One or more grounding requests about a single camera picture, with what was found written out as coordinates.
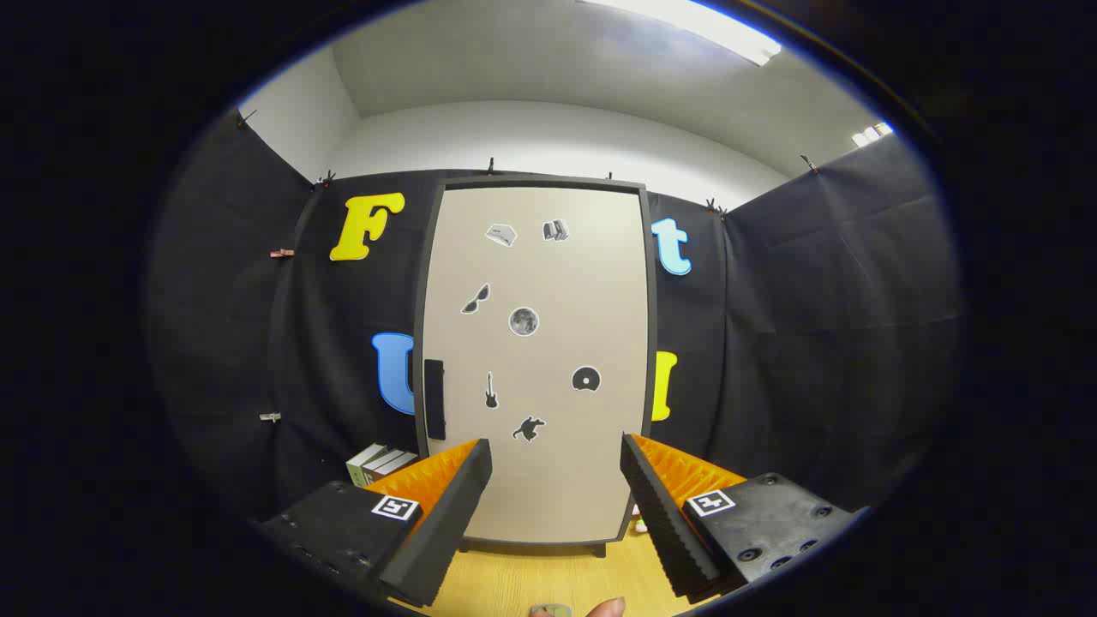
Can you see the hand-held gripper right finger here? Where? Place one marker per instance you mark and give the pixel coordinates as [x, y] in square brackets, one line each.
[660, 523]

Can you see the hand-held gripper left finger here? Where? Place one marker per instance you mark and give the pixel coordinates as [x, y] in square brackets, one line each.
[446, 531]

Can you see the pale green cup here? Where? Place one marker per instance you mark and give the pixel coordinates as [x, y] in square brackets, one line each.
[551, 611]

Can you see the pink green plush toy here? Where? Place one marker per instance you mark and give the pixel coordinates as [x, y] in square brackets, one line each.
[640, 524]

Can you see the green white book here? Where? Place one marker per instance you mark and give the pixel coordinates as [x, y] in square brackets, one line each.
[360, 467]

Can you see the dark grey cabinet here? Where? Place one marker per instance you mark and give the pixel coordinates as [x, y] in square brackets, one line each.
[650, 343]

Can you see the black backdrop cloth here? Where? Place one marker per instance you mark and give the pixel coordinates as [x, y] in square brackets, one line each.
[814, 343]

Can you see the small ceiling light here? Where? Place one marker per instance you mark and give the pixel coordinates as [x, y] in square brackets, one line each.
[870, 134]

